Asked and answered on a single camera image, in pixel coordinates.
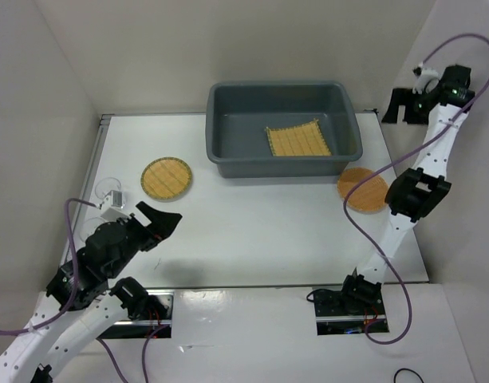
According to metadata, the round green-rimmed bamboo tray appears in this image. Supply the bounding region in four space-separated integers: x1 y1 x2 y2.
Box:
140 157 193 200

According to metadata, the square woven bamboo mat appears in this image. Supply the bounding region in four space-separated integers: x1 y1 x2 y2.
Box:
266 119 332 156

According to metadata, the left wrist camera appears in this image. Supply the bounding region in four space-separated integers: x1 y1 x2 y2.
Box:
99 190 128 222

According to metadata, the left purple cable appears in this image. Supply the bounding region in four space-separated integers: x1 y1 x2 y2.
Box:
0 197 153 383

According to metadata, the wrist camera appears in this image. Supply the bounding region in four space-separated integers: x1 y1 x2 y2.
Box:
99 190 128 222
412 63 441 94

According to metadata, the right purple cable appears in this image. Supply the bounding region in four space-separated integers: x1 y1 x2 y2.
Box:
342 33 489 345

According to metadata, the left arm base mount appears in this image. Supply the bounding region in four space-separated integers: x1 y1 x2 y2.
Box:
100 289 174 340

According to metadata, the purple cable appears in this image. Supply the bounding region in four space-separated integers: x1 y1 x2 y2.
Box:
342 33 489 345
0 197 153 383

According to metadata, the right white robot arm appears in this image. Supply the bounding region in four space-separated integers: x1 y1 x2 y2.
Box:
338 65 475 314

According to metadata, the clear glass cup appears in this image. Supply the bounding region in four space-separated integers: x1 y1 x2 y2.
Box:
95 177 124 204
79 217 105 243

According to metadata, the grey plastic bin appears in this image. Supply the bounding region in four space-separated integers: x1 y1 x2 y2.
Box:
205 81 363 178

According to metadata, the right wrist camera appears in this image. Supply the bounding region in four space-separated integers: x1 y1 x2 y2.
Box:
412 63 441 94

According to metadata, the black cable loop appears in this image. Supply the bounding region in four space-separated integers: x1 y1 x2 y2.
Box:
393 368 425 383

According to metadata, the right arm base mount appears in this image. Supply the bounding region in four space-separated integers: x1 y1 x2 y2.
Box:
306 287 389 336

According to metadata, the round orange woven basket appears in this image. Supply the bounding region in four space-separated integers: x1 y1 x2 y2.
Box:
337 168 388 213

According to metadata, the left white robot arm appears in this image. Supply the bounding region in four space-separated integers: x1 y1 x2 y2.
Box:
0 202 182 382

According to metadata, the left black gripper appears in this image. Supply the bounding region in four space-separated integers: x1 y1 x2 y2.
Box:
108 199 183 277

